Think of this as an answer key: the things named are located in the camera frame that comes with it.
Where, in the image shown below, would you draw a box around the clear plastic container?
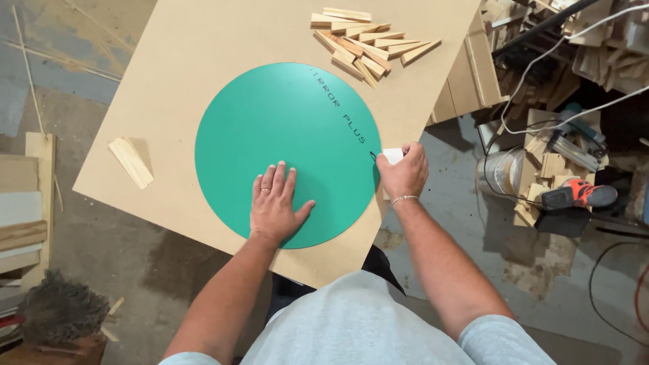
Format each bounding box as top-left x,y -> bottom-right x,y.
475,146 -> 528,198

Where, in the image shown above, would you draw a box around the single pale wooden wedge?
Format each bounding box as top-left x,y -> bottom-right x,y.
106,136 -> 157,191

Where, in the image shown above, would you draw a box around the brown wooden block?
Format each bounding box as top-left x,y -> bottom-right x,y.
0,328 -> 109,365

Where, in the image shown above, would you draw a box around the thin wooden strip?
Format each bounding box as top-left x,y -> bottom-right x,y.
4,5 -> 53,135

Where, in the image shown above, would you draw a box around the black cable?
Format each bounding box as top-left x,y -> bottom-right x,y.
585,239 -> 649,349

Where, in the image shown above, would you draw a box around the pile of wooden wedges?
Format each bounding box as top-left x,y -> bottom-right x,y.
307,6 -> 444,93

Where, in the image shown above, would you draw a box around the orange and black power tool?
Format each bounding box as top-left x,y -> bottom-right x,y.
540,176 -> 619,215

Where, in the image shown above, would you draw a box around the black metal bar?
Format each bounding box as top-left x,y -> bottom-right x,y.
492,0 -> 608,60

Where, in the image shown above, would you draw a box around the teal circular saw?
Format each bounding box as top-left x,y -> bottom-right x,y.
546,101 -> 610,173

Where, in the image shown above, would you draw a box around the silver wrist bracelet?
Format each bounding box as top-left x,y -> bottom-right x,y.
388,194 -> 420,209

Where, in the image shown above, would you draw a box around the person's left hand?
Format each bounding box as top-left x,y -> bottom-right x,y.
248,159 -> 319,241

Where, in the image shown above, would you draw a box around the dark bristle brush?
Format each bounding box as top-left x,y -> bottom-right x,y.
15,268 -> 113,351

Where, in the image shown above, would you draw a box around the grey t-shirt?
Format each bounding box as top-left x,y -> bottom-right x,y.
151,259 -> 595,365

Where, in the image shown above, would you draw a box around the person's right hand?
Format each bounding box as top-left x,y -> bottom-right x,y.
374,140 -> 432,204

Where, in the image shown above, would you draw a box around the stack of wooden boards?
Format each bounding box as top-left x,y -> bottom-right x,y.
0,130 -> 59,365

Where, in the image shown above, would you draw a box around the green round disc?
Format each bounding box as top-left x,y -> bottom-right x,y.
190,57 -> 387,255

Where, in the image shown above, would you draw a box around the black trousers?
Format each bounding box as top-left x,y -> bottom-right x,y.
265,239 -> 409,332

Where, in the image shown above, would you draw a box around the white cable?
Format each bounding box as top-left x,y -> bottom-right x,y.
498,0 -> 649,143

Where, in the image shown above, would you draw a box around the leaning fibreboard panels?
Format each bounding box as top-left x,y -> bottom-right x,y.
426,9 -> 514,131

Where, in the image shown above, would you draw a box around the heap of wood offcuts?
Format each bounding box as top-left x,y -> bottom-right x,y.
476,0 -> 649,131

